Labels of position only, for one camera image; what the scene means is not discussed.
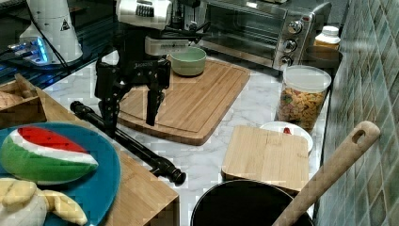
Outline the large bamboo cutting board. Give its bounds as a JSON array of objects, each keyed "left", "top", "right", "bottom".
[{"left": 119, "top": 59, "right": 250, "bottom": 146}]

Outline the plush watermelon slice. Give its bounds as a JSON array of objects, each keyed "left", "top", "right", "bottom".
[{"left": 1, "top": 126, "right": 99, "bottom": 186}]

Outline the black pot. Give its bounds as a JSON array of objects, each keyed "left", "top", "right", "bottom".
[{"left": 190, "top": 180, "right": 298, "bottom": 226}]

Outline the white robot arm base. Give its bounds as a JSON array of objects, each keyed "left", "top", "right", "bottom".
[{"left": 20, "top": 0, "right": 83, "bottom": 66}]

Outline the plush banana toy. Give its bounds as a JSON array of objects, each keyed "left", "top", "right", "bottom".
[{"left": 0, "top": 178, "right": 88, "bottom": 226}]

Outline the white plate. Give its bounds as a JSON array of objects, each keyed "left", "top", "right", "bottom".
[{"left": 261, "top": 121, "right": 313, "bottom": 153}]

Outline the blue plate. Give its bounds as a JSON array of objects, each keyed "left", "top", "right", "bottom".
[{"left": 1, "top": 122, "right": 120, "bottom": 226}]

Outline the white lidded spice bottle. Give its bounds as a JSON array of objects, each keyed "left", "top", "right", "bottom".
[{"left": 313, "top": 25, "right": 341, "bottom": 50}]

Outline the wooden tray box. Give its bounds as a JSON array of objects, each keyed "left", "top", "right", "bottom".
[{"left": 0, "top": 73, "right": 46, "bottom": 129}]

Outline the dark round bowl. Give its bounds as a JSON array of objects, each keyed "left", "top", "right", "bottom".
[{"left": 302, "top": 46, "right": 343, "bottom": 69}]

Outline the small bamboo cutting board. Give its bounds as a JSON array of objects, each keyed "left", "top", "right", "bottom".
[{"left": 221, "top": 125, "right": 309, "bottom": 191}]

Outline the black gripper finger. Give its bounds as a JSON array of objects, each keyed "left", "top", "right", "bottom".
[
  {"left": 146, "top": 84, "right": 165, "bottom": 126},
  {"left": 99, "top": 84, "right": 131, "bottom": 137}
]

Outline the green ceramic bowl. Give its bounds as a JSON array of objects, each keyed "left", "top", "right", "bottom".
[{"left": 170, "top": 47, "right": 207, "bottom": 76}]

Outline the wooden spoon handle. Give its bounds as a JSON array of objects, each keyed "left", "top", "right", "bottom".
[{"left": 272, "top": 121, "right": 380, "bottom": 226}]

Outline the black drawer handle bar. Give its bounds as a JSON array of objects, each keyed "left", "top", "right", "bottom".
[{"left": 70, "top": 101, "right": 186, "bottom": 186}]

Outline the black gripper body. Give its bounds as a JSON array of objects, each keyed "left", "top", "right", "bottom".
[{"left": 94, "top": 29, "right": 170, "bottom": 100}]

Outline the clear snack jar white lid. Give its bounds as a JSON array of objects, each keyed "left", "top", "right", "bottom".
[{"left": 276, "top": 65, "right": 331, "bottom": 132}]

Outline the black cable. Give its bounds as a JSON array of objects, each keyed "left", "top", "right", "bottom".
[{"left": 26, "top": 6, "right": 71, "bottom": 71}]

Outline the silver toaster oven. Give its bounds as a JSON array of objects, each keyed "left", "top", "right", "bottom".
[{"left": 180, "top": 0, "right": 331, "bottom": 70}]

